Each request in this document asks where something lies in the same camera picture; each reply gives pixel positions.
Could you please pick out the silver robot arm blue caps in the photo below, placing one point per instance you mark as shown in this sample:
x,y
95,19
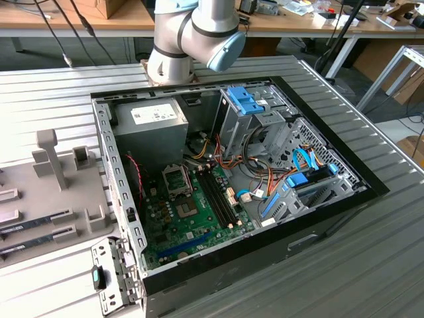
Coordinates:
x,y
172,33

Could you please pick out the CPU socket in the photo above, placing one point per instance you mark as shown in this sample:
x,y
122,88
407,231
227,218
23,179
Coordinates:
x,y
187,208

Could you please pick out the grey metal drive cage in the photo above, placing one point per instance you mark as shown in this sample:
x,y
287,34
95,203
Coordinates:
x,y
232,132

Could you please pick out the black RAM slot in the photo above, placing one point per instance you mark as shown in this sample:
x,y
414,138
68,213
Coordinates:
x,y
217,198
220,198
213,198
224,198

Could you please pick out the grey power supply unit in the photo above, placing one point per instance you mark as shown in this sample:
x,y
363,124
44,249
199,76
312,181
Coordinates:
x,y
149,139

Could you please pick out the blue plastic drive latch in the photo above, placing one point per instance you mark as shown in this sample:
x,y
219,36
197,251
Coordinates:
x,y
245,99

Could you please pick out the green motherboard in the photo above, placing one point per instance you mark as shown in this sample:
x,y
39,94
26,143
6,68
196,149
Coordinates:
x,y
185,238

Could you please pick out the black case fan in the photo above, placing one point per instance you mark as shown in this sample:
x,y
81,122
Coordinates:
x,y
132,185

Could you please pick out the hard disk in blue carrier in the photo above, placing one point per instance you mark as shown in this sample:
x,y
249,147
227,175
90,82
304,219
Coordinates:
x,y
298,181

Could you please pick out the blue expansion slot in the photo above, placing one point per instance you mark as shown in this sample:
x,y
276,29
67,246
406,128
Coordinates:
x,y
185,245

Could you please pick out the silver coin battery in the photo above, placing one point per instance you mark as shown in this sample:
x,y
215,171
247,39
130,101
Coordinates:
x,y
183,255

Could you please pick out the black open PC case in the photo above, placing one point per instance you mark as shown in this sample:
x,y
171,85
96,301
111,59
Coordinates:
x,y
232,281

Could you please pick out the grey metal electronics device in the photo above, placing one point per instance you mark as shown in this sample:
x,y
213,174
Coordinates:
x,y
265,7

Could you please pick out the teal black latch tab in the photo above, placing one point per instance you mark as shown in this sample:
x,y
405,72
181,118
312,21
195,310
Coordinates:
x,y
96,278

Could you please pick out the grey parts rack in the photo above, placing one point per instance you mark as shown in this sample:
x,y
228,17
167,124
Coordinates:
x,y
39,198

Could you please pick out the small white carton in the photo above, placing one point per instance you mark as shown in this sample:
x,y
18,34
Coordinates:
x,y
323,20

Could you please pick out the large brown cardboard box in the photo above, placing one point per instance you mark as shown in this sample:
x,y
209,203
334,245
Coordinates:
x,y
114,8

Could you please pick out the black slanted pole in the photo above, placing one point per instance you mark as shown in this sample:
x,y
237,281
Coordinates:
x,y
351,26

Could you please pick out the dark blue RAM stick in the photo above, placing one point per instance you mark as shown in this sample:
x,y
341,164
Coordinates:
x,y
26,243
26,224

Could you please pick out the brown cardboard floor box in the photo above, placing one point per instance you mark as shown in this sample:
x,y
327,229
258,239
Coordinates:
x,y
414,149
410,89

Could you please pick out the small open cardboard box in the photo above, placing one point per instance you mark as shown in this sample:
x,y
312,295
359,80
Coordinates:
x,y
397,10

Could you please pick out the blue plastic carrier rail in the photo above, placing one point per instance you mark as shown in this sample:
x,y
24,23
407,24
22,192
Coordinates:
x,y
271,205

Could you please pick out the grey slot retention bracket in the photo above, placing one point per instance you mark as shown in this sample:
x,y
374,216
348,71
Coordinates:
x,y
106,298

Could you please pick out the aluminium profile frame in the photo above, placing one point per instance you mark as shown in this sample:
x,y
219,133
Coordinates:
x,y
386,74

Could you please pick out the wooden desk white frame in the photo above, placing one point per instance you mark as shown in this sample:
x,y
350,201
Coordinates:
x,y
371,28
20,21

